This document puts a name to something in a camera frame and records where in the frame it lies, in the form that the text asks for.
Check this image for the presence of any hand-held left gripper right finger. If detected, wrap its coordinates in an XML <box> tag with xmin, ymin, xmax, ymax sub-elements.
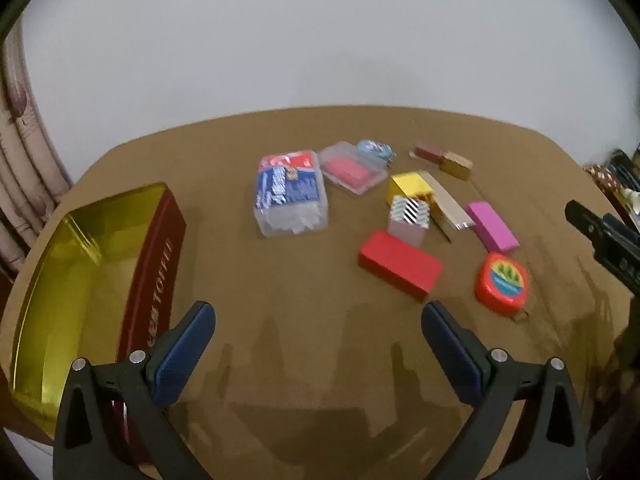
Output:
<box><xmin>421</xmin><ymin>301</ymin><xmax>593</xmax><ymax>480</ymax></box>

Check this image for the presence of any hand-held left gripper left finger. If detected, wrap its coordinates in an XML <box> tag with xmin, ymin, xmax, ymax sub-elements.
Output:
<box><xmin>54</xmin><ymin>301</ymin><xmax>217</xmax><ymax>480</ymax></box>

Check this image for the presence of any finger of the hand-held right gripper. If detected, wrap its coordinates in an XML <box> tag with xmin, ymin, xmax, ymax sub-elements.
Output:
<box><xmin>602</xmin><ymin>212</ymin><xmax>640</xmax><ymax>261</ymax></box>
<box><xmin>565</xmin><ymin>200</ymin><xmax>640</xmax><ymax>303</ymax></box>

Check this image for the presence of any pink box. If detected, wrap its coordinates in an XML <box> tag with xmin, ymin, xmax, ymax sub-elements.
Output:
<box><xmin>467</xmin><ymin>201</ymin><xmax>520</xmax><ymax>254</ymax></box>

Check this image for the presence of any red tin box gold inside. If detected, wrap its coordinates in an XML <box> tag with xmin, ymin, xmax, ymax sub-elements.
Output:
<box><xmin>2</xmin><ymin>183</ymin><xmax>187</xmax><ymax>466</ymax></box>

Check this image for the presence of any yellow cube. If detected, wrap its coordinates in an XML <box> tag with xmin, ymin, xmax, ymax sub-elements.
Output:
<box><xmin>387</xmin><ymin>171</ymin><xmax>435</xmax><ymax>208</ymax></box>

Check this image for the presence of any colourful clutter pile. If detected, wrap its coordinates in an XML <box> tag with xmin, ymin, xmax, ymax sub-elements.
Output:
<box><xmin>582</xmin><ymin>147</ymin><xmax>640</xmax><ymax>221</ymax></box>

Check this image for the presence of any orange tape measure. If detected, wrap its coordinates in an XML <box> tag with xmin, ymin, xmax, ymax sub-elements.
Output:
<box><xmin>474</xmin><ymin>252</ymin><xmax>532</xmax><ymax>323</ymax></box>

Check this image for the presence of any black white striped box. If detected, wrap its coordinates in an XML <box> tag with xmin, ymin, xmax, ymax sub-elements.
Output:
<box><xmin>387</xmin><ymin>196</ymin><xmax>432</xmax><ymax>248</ymax></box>

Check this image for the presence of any dark red lipstick gold cap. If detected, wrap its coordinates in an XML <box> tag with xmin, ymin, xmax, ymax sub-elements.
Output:
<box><xmin>409</xmin><ymin>141</ymin><xmax>474</xmax><ymax>181</ymax></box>

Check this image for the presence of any clear box blue red label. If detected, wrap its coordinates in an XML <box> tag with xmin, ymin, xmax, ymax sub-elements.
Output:
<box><xmin>251</xmin><ymin>149</ymin><xmax>331</xmax><ymax>238</ymax></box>

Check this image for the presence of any clear case with red insert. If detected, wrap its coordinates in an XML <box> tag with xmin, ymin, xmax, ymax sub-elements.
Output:
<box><xmin>318</xmin><ymin>141</ymin><xmax>389</xmax><ymax>197</ymax></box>

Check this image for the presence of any beige patterned curtain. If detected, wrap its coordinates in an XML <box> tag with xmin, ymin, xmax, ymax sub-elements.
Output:
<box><xmin>0</xmin><ymin>25</ymin><xmax>72</xmax><ymax>281</ymax></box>

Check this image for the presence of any small blue keychain tin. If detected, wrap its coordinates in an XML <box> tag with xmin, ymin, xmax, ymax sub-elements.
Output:
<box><xmin>356</xmin><ymin>139</ymin><xmax>397</xmax><ymax>166</ymax></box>

